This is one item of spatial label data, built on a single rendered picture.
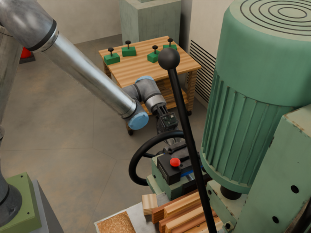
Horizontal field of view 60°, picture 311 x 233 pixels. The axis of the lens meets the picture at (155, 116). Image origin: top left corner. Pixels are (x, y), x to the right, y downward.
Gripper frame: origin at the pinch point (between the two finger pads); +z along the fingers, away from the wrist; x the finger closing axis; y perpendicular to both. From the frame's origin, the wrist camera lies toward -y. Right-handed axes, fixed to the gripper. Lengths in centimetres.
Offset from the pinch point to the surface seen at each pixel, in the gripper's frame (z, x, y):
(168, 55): 8, -25, 76
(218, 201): 28, -14, 42
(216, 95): 14, -18, 71
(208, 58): -77, 84, -55
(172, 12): -150, 91, -71
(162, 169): 12.7, -19.4, 29.8
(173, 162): 13.0, -16.5, 33.5
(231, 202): 29, -12, 44
